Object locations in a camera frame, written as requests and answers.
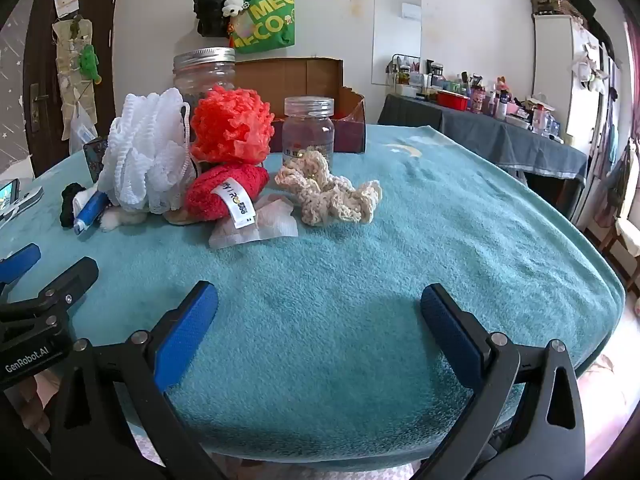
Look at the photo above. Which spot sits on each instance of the white fluffy bunny plush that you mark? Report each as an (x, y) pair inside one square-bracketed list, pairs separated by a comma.
[(120, 219)]

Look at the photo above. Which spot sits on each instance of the white cabinet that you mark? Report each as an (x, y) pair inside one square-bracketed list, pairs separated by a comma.
[(555, 70)]

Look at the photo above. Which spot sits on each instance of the black box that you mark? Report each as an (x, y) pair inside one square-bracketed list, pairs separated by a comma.
[(95, 160)]

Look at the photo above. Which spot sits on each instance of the red knitted pad with label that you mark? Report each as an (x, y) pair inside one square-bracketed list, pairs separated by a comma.
[(205, 195)]

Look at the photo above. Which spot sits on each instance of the beige crochet scrunchie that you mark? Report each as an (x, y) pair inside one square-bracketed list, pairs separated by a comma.
[(325, 195)]

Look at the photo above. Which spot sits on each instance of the dark suitcase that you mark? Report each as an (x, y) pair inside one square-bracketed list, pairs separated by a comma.
[(547, 0)]

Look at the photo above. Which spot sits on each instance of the dressing table with grey cloth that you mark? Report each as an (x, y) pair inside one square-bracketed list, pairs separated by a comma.
[(500, 140)]

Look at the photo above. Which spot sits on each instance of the orange mesh bath pouf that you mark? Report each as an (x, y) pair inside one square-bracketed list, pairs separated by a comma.
[(230, 120)]

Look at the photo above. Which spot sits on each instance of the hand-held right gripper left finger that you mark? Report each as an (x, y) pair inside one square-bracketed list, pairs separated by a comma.
[(185, 332)]

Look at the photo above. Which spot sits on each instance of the beige hanging door organizer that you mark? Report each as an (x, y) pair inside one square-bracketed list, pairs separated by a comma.
[(67, 70)]

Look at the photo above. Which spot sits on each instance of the white mesh bath pouf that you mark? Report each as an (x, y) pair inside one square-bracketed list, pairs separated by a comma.
[(145, 150)]

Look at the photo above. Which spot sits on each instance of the wooden chair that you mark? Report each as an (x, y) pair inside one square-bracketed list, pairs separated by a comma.
[(625, 240)]

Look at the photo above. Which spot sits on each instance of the small clear plastic jar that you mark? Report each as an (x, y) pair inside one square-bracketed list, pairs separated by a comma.
[(307, 130)]

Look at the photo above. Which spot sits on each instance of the large glass jar metal lid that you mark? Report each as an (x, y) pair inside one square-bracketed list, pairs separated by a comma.
[(205, 75)]

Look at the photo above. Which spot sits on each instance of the green frog toy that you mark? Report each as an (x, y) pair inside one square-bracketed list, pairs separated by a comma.
[(90, 62)]

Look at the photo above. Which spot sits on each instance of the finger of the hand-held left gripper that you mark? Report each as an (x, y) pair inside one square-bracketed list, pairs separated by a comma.
[(75, 275), (20, 262)]

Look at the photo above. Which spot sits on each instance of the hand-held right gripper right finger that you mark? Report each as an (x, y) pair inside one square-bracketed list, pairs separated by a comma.
[(450, 335)]

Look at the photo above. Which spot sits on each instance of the brown powder puff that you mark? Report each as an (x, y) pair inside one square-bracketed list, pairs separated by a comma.
[(175, 218)]

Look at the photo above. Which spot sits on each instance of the clear plastic bag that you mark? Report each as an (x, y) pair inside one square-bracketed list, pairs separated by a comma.
[(82, 130)]

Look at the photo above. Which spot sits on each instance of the cardboard box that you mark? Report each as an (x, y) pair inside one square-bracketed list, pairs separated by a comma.
[(300, 77)]

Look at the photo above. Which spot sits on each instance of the teal blanket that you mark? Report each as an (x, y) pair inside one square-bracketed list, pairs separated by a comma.
[(375, 260)]

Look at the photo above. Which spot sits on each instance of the red box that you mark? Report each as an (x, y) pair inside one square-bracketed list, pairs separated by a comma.
[(452, 100)]

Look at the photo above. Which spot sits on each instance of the green tote bag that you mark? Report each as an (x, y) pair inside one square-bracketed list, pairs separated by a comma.
[(270, 15)]

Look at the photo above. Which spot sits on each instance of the white gauze sachet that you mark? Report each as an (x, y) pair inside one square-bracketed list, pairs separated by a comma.
[(265, 227)]

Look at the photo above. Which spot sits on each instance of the black pompom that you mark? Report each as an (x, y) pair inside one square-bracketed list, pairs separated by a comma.
[(70, 210)]

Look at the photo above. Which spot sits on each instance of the black bag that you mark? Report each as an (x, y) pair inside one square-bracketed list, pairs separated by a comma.
[(210, 5)]

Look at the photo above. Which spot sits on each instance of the blue tube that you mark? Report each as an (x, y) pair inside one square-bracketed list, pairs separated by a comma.
[(90, 215)]

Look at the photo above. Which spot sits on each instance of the row of cosmetic bottles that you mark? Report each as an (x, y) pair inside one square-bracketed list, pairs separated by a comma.
[(480, 97)]

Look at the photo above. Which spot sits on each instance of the dark brown door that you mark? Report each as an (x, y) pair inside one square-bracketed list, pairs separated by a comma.
[(40, 60)]

